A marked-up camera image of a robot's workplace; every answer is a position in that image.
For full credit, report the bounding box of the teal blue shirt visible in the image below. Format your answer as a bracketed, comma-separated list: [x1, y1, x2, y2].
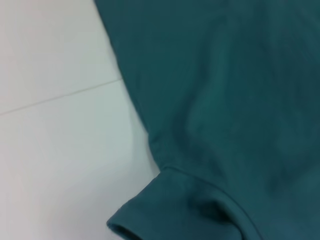
[93, 0, 320, 240]

